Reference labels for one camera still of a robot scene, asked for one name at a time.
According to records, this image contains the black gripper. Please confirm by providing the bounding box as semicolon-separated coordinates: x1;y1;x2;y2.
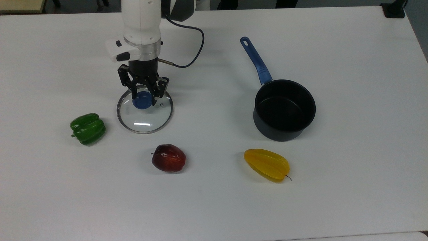
117;58;170;106

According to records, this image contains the glass lid with blue knob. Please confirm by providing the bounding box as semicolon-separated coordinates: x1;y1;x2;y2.
116;87;174;135

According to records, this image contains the green bell pepper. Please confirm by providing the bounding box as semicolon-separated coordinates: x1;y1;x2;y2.
70;113;106;146

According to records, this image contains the red apple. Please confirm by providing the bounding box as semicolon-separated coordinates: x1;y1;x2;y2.
151;144;187;173

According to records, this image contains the dark object behind table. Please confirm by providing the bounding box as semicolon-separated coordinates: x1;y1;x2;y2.
217;0;240;10
275;0;298;9

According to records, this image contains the wooden side table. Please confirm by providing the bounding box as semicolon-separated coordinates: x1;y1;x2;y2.
0;0;46;14

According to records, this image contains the yellow starfruit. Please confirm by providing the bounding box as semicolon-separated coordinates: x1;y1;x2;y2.
243;149;292;183

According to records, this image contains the black table clamp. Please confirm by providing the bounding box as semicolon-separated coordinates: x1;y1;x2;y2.
380;0;409;18

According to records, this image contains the dark gripper cable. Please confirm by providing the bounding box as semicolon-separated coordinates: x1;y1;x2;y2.
157;15;205;69

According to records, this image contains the dark saucepan with blue handle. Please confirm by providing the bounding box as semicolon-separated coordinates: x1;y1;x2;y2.
240;36;316;142

